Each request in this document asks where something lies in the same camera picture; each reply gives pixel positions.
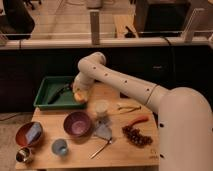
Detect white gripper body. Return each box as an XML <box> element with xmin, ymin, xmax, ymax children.
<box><xmin>73</xmin><ymin>72</ymin><xmax>94</xmax><ymax>96</ymax></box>

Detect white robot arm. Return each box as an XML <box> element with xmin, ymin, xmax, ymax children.
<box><xmin>73</xmin><ymin>52</ymin><xmax>213</xmax><ymax>171</ymax></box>

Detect green plastic tray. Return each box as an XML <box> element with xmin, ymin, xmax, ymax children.
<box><xmin>34</xmin><ymin>76</ymin><xmax>86</xmax><ymax>110</ymax></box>

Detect white cup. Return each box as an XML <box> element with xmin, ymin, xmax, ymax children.
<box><xmin>95</xmin><ymin>100</ymin><xmax>109</xmax><ymax>117</ymax></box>

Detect purple bowl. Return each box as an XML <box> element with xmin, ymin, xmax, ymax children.
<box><xmin>63</xmin><ymin>111</ymin><xmax>92</xmax><ymax>137</ymax></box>

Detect yellow green tongs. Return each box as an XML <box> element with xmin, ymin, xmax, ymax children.
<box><xmin>117</xmin><ymin>106</ymin><xmax>141</xmax><ymax>113</ymax></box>

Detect grey folded cloth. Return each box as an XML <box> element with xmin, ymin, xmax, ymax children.
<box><xmin>93</xmin><ymin>121</ymin><xmax>112</xmax><ymax>140</ymax></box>

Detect wooden board table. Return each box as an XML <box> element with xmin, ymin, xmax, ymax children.
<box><xmin>15</xmin><ymin>83</ymin><xmax>159</xmax><ymax>170</ymax></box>

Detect dark grape bunch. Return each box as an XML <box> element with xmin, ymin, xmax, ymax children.
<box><xmin>122</xmin><ymin>126</ymin><xmax>153</xmax><ymax>147</ymax></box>

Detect blue sponge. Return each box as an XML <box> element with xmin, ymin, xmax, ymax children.
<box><xmin>25</xmin><ymin>122</ymin><xmax>42</xmax><ymax>144</ymax></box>

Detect light blue cup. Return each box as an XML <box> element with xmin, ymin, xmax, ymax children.
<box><xmin>52</xmin><ymin>139</ymin><xmax>68</xmax><ymax>156</ymax></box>

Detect black office chair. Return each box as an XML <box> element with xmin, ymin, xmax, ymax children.
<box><xmin>0</xmin><ymin>0</ymin><xmax>35</xmax><ymax>40</ymax></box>

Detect black cabinet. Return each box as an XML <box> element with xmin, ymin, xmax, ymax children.
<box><xmin>133</xmin><ymin>0</ymin><xmax>191</xmax><ymax>37</ymax></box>

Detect red brown bowl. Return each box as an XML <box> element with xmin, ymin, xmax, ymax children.
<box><xmin>15</xmin><ymin>122</ymin><xmax>43</xmax><ymax>147</ymax></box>

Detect small steel cup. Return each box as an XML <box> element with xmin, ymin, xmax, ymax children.
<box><xmin>16</xmin><ymin>147</ymin><xmax>33</xmax><ymax>163</ymax></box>

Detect black handled brush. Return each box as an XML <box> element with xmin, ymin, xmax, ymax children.
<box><xmin>47</xmin><ymin>84</ymin><xmax>72</xmax><ymax>104</ymax></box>

